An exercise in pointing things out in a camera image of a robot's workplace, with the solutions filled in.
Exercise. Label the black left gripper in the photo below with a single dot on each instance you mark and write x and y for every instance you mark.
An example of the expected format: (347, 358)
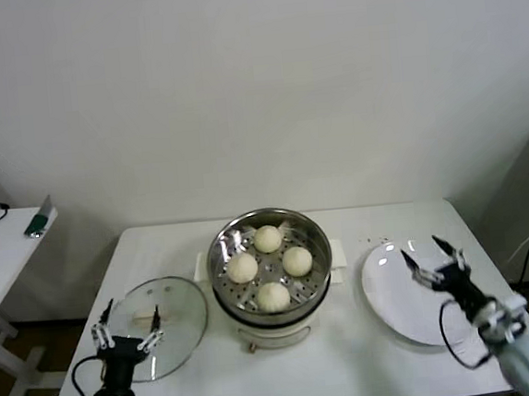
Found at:
(119, 361)

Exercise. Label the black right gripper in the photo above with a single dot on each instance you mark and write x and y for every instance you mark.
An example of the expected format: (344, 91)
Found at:
(459, 285)

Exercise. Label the round glass pot lid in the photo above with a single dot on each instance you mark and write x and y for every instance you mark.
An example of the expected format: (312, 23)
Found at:
(181, 302)

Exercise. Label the white steamed baozi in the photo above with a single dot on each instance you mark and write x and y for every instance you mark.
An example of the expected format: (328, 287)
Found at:
(242, 268)
(268, 238)
(297, 261)
(273, 297)

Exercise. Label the perforated steel steamer basket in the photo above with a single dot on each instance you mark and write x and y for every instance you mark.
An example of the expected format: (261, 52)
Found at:
(315, 277)

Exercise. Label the large white plate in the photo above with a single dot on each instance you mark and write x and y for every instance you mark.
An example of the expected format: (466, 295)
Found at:
(394, 298)

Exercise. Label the white side table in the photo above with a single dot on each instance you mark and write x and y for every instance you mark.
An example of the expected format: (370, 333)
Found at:
(5, 257)

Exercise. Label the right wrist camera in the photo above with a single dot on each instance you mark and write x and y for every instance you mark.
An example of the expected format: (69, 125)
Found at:
(511, 313)

